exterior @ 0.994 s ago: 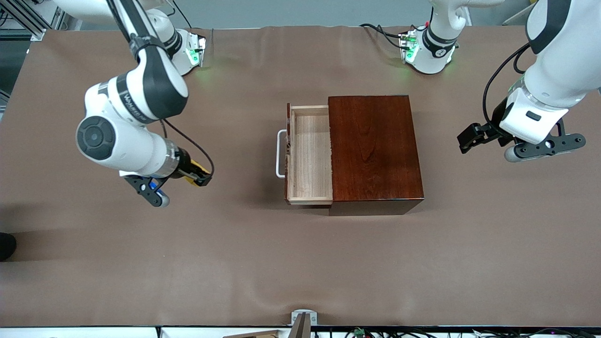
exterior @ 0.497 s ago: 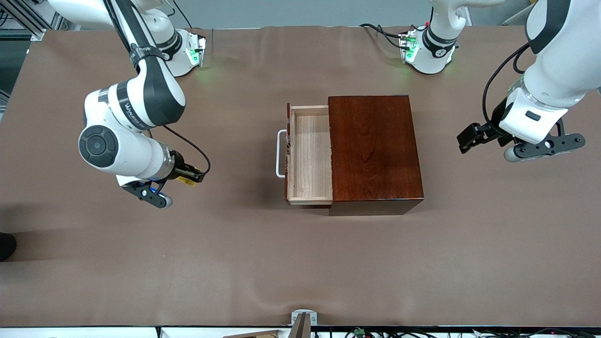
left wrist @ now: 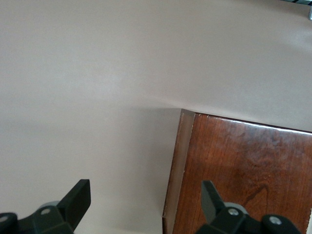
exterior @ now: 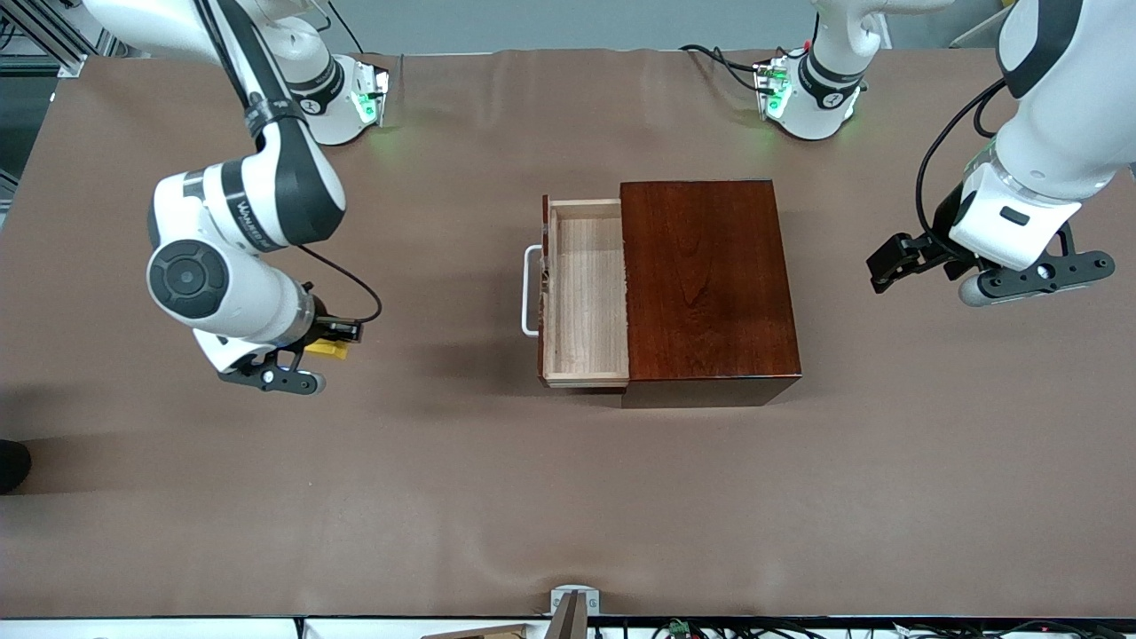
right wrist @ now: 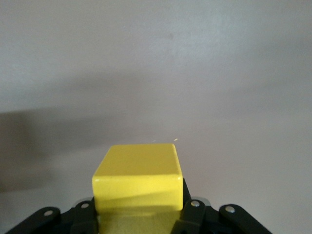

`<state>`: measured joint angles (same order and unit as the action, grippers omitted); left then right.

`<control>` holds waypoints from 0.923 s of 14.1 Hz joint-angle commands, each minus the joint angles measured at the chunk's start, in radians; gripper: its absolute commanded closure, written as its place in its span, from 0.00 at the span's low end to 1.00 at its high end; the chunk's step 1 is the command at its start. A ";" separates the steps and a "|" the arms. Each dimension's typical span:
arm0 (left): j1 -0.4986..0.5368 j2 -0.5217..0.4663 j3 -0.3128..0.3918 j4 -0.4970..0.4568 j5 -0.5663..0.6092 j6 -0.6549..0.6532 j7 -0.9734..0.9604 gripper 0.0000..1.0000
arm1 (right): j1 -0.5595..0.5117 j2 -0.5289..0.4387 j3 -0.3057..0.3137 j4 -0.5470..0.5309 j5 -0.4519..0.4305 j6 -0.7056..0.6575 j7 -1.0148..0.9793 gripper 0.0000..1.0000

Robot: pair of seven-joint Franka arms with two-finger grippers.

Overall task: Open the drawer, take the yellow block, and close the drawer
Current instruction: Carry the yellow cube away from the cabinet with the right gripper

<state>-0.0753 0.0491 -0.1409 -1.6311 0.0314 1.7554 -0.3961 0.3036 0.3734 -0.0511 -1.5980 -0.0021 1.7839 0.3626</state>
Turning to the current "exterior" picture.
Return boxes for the brown board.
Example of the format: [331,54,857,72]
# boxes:
[422,623,533,639]

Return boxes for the small metal bracket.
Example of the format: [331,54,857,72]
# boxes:
[550,585,601,616]

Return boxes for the black round object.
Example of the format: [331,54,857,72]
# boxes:
[0,438,33,495]

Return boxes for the aluminium frame profile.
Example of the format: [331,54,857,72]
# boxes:
[0,0,90,79]

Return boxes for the brown table cloth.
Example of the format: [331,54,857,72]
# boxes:
[0,49,1136,619]

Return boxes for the grey stand post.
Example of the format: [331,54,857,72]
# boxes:
[543,592,589,639]

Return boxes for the wooden drawer with white handle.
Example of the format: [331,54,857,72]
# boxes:
[522,195,631,390]

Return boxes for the dark wooden cabinet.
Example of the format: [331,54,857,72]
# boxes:
[619,180,803,409]

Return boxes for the black base power cable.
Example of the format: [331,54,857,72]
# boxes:
[679,43,782,94]

